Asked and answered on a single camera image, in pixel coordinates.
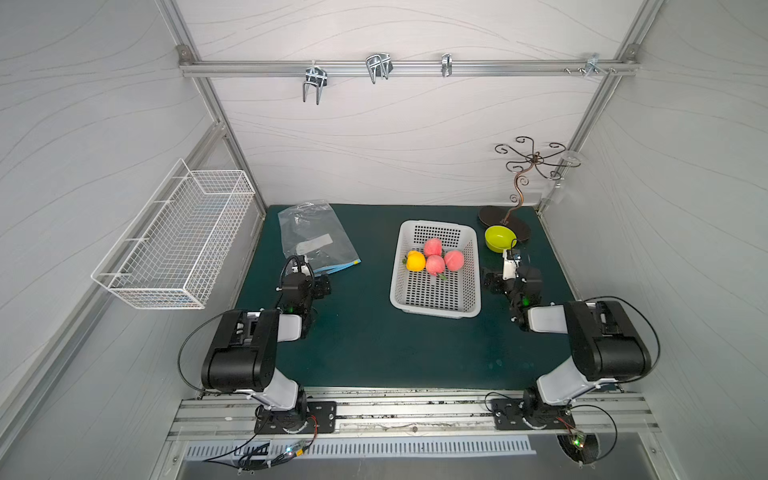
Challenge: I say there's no clear zip-top bag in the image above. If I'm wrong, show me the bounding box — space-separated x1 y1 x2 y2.
278 201 361 276

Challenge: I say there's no pink peach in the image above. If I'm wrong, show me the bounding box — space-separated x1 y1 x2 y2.
425 256 446 276
423 238 443 258
443 250 465 272

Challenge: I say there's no pink peach top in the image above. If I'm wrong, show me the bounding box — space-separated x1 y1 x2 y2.
423 238 443 258

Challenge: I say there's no yellow peach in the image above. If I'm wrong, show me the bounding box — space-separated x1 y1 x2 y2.
404 250 426 272

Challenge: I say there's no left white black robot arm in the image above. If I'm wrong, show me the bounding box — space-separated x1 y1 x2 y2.
201 255 331 418

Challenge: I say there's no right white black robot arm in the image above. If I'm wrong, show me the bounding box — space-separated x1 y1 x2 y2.
483 263 660 415

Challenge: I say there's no green plastic bowl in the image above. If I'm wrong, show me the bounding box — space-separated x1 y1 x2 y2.
484 225 517 254

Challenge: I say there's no dark green table mat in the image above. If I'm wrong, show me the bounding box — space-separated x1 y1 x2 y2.
277 204 570 391

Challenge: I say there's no white perforated plastic basket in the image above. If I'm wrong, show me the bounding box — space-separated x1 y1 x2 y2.
390 220 481 319

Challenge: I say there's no metal hook left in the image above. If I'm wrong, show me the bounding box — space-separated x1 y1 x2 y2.
302 65 328 105

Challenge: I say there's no metal hook middle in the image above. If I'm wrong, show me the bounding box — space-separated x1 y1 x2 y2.
365 53 393 84

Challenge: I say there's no metal hook small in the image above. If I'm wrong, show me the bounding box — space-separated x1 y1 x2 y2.
441 53 453 78

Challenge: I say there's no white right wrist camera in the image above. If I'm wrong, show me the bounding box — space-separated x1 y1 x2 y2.
502 249 521 281

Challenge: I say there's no bronze wire jewelry stand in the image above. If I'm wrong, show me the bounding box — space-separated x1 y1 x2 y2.
478 135 583 242

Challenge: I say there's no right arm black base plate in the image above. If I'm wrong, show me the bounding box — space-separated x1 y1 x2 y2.
487 397 575 431

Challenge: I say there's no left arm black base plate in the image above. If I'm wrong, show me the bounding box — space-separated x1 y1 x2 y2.
254 401 337 435

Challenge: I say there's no white wire wall basket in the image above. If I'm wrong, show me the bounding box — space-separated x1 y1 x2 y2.
91 159 255 310

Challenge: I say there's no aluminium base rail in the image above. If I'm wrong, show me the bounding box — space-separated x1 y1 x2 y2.
167 387 661 441

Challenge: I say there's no white vented cable duct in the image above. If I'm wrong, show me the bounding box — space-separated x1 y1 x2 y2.
184 435 536 462

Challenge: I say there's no aluminium crossbar rail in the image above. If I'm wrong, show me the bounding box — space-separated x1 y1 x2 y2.
180 58 640 78

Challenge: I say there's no metal bracket right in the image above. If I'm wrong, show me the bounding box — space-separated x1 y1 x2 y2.
563 53 617 79

